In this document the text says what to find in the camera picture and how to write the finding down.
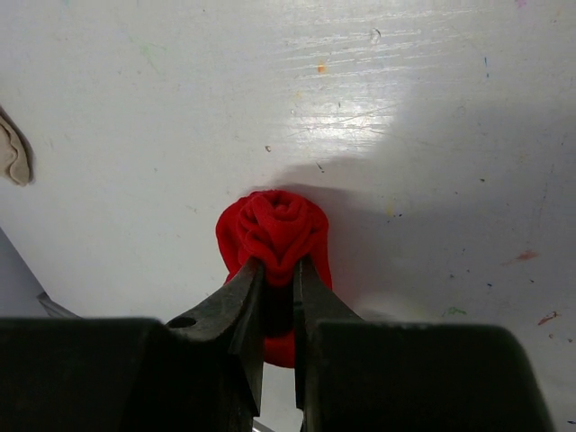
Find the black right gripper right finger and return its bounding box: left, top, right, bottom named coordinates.
left=293, top=257, right=554, bottom=431

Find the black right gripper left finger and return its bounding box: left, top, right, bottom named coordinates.
left=1, top=259, right=264, bottom=431

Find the red reindeer sock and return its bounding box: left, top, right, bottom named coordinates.
left=214, top=189, right=335, bottom=368

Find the beige reindeer sock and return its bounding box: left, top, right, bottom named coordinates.
left=0, top=107, right=33, bottom=186

